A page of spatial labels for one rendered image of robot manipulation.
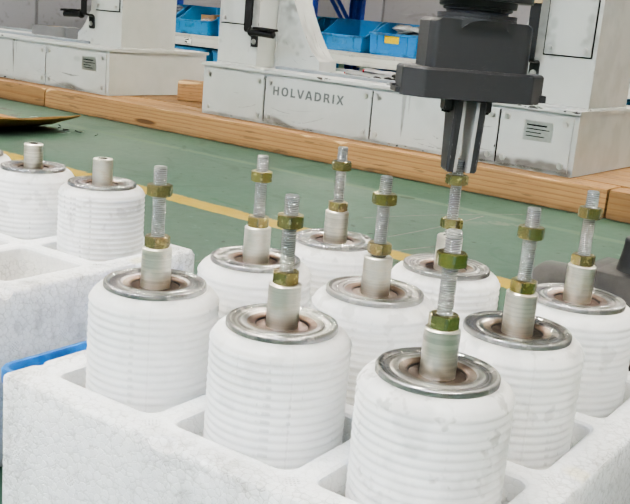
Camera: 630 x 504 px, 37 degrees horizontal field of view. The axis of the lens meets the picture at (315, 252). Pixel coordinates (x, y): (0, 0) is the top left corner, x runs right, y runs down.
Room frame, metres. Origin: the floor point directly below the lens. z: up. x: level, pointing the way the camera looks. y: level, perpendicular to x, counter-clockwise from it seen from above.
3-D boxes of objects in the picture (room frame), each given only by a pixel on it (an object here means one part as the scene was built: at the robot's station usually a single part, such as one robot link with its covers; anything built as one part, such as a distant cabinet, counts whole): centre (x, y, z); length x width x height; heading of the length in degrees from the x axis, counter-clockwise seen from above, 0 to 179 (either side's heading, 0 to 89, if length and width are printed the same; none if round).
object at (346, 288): (0.70, -0.05, 0.25); 0.08 x 0.08 x 0.01
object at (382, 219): (0.70, -0.05, 0.30); 0.01 x 0.01 x 0.08
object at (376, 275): (0.70, -0.05, 0.26); 0.02 x 0.02 x 0.03
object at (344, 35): (6.64, -0.18, 0.36); 0.50 x 0.38 x 0.21; 144
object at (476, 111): (0.80, -0.13, 0.37); 0.03 x 0.02 x 0.06; 9
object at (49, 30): (4.42, 1.26, 0.29); 0.26 x 0.20 x 0.05; 53
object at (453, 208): (0.80, -0.11, 0.31); 0.01 x 0.01 x 0.08
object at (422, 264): (0.80, -0.11, 0.25); 0.08 x 0.08 x 0.01
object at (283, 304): (0.61, 0.02, 0.26); 0.02 x 0.02 x 0.03
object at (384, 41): (6.36, -0.51, 0.36); 0.50 x 0.38 x 0.21; 144
